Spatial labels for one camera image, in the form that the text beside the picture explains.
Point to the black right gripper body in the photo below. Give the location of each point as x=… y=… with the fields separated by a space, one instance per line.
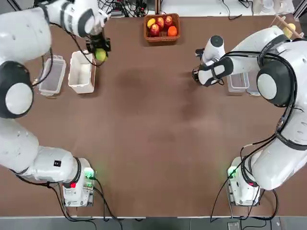
x=195 y=74

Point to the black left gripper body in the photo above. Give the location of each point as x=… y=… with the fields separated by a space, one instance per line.
x=98 y=42

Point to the green apple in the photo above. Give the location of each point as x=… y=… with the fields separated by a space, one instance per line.
x=101 y=55

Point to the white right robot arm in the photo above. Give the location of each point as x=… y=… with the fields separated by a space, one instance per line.
x=275 y=167

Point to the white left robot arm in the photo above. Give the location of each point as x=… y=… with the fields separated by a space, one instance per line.
x=21 y=31

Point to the white plastic box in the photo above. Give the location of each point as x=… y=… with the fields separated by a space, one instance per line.
x=81 y=72

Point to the clear plastic box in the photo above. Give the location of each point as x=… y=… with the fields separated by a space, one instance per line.
x=237 y=83

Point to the clear box with latch flaps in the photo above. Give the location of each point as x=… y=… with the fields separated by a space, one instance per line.
x=51 y=75

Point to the red apple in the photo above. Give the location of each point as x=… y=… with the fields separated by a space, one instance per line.
x=160 y=22
x=154 y=29
x=168 y=20

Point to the grey floor socket box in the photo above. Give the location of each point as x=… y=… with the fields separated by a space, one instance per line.
x=233 y=225

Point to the yellow lemon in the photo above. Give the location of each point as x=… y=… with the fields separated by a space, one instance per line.
x=150 y=22

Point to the orange fruit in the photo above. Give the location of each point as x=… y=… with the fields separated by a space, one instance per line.
x=172 y=31

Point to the brown wicker fruit basket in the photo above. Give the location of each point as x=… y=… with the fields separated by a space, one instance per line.
x=161 y=38

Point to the clear plastic lid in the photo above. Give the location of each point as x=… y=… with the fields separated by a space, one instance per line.
x=253 y=92

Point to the pale green cup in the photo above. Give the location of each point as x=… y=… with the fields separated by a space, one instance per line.
x=260 y=6

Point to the pale blue cup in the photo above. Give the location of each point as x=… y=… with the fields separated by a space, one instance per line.
x=269 y=4

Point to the wooden stick rack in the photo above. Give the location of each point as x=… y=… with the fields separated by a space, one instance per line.
x=286 y=24

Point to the aluminium frame post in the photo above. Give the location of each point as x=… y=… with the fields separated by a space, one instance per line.
x=158 y=6
x=301 y=8

